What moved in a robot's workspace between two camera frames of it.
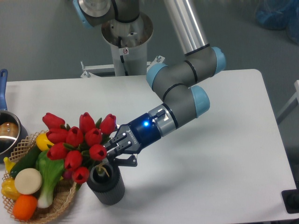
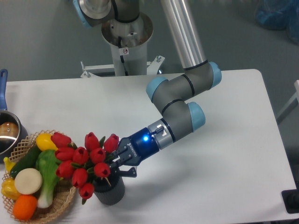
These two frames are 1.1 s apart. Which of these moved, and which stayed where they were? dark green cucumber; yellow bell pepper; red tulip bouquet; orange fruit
Moved: red tulip bouquet
Stayed: dark green cucumber; orange fruit; yellow bell pepper
